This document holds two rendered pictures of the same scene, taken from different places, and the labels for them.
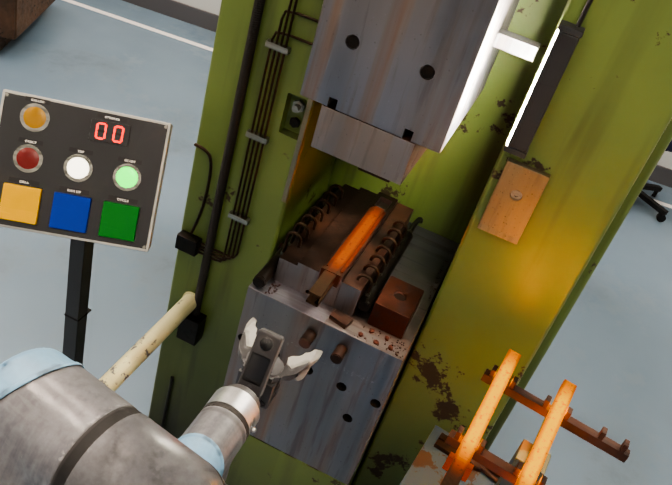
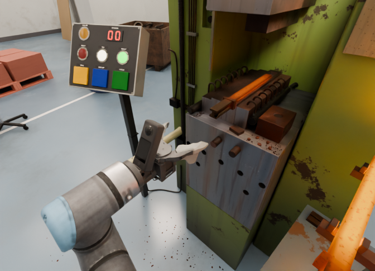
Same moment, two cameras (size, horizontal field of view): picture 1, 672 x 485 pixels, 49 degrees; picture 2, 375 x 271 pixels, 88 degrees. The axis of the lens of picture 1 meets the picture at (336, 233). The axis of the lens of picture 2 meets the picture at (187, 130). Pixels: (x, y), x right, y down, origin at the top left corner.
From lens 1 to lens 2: 0.95 m
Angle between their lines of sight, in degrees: 24
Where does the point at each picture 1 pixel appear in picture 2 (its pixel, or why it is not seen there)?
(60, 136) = (94, 41)
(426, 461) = (299, 231)
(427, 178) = (300, 57)
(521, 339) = not seen: outside the picture
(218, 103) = (174, 22)
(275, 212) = (207, 78)
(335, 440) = (240, 204)
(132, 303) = not seen: hidden behind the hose
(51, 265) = not seen: hidden behind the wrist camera
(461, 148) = (323, 31)
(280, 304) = (201, 122)
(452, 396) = (320, 185)
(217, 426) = (82, 192)
